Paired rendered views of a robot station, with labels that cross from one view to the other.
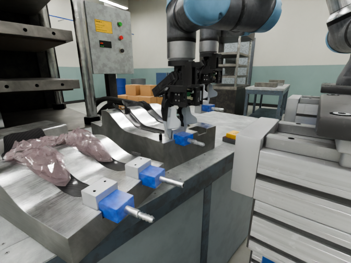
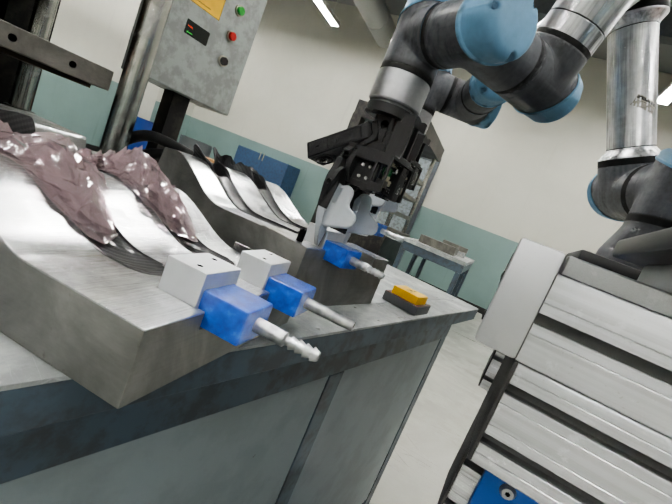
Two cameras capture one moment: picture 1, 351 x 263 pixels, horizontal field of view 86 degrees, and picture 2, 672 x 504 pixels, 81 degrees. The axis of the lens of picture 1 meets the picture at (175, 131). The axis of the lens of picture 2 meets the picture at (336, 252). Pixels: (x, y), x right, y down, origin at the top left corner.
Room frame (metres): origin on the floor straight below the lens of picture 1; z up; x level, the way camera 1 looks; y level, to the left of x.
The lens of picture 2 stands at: (-0.03, 0.11, 0.97)
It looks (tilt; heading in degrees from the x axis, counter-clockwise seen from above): 8 degrees down; 347
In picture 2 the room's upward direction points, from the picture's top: 22 degrees clockwise
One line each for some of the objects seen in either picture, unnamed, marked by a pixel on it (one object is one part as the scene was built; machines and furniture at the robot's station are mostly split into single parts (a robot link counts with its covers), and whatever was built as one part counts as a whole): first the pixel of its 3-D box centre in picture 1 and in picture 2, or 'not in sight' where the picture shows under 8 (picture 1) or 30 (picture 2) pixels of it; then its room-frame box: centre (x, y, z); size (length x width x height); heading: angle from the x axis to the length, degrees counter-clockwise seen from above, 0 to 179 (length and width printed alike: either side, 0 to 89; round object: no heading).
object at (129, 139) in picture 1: (146, 125); (248, 215); (0.75, 0.12, 0.87); 0.50 x 0.26 x 0.14; 45
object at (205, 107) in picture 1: (210, 108); (377, 229); (0.81, -0.15, 0.93); 0.13 x 0.05 x 0.05; 45
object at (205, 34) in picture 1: (210, 26); (428, 86); (0.82, -0.14, 1.25); 0.09 x 0.08 x 0.11; 76
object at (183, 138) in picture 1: (186, 139); (346, 257); (0.51, -0.03, 0.89); 0.13 x 0.05 x 0.05; 45
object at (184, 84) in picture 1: (183, 84); (379, 153); (0.52, -0.02, 1.04); 0.09 x 0.08 x 0.12; 45
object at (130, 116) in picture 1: (146, 114); (259, 192); (0.73, 0.12, 0.92); 0.35 x 0.16 x 0.09; 45
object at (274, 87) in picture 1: (268, 99); (433, 274); (4.54, -2.25, 0.46); 1.90 x 0.70 x 0.92; 147
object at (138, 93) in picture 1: (140, 97); not in sight; (5.77, 1.07, 0.37); 1.20 x 0.82 x 0.74; 65
